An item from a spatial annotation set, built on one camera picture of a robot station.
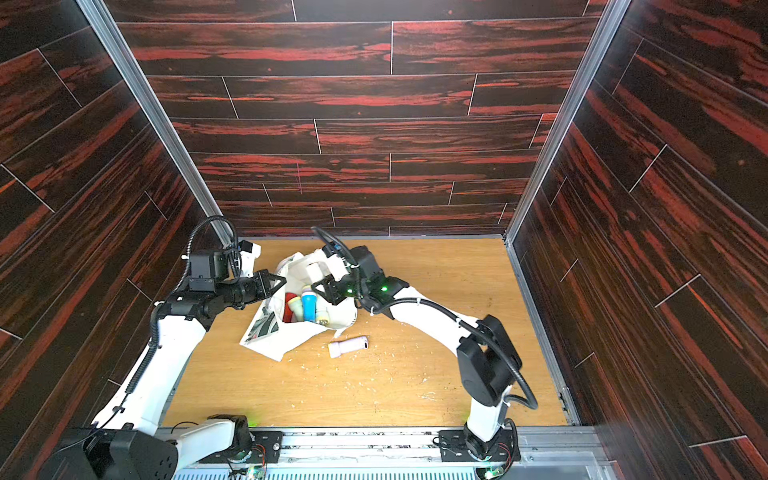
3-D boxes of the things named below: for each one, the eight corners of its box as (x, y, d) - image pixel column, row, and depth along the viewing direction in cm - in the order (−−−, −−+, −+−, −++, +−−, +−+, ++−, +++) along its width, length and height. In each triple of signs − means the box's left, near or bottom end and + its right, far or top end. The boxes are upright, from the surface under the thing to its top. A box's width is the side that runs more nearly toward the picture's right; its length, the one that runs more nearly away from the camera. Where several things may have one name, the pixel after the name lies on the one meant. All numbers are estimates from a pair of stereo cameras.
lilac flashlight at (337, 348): (330, 358, 90) (328, 354, 88) (328, 347, 93) (327, 342, 90) (369, 350, 92) (368, 345, 89) (366, 338, 94) (366, 334, 92)
